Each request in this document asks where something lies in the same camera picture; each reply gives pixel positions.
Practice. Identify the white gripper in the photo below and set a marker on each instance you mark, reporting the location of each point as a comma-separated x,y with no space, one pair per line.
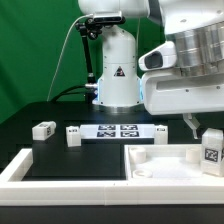
165,92

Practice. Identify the white square tabletop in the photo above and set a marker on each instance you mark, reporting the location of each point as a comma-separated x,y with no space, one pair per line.
172,161

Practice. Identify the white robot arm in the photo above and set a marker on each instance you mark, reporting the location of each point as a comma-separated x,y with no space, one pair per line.
184,75

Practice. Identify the white U-shaped fence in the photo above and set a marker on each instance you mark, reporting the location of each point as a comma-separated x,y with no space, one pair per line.
16,191

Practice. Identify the white marker base plate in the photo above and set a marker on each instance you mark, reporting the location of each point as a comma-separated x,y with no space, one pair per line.
117,131

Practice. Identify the grey camera on mount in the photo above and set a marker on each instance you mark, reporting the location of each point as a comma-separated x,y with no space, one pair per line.
108,17

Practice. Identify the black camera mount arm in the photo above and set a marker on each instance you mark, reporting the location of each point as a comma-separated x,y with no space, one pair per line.
88,30

